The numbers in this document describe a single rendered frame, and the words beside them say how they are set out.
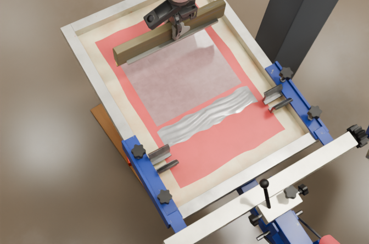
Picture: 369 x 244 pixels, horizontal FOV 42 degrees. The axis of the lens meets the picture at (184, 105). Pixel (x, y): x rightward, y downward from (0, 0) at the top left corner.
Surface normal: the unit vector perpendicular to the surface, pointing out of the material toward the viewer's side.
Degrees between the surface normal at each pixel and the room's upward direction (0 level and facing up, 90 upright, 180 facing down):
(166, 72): 0
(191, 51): 0
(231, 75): 0
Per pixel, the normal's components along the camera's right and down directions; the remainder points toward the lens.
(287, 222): 0.07, -0.41
